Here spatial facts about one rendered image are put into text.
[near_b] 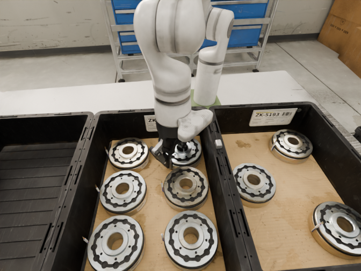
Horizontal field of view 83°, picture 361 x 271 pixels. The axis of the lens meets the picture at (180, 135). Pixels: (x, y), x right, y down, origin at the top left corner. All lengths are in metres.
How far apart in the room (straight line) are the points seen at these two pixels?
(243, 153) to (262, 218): 0.18
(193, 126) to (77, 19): 3.00
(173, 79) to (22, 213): 0.45
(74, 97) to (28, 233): 0.70
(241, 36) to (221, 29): 1.86
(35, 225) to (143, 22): 0.46
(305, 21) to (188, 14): 3.71
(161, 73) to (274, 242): 0.39
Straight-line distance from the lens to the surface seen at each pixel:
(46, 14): 3.38
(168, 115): 0.38
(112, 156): 0.55
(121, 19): 2.30
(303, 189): 0.58
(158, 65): 0.34
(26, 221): 0.58
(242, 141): 0.62
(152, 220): 0.48
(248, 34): 2.58
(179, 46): 0.31
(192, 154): 0.53
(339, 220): 0.56
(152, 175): 0.53
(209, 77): 0.76
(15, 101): 1.23
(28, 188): 0.63
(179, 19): 0.31
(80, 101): 1.07
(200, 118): 0.39
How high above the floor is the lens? 1.27
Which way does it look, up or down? 46 degrees down
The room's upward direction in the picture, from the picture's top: straight up
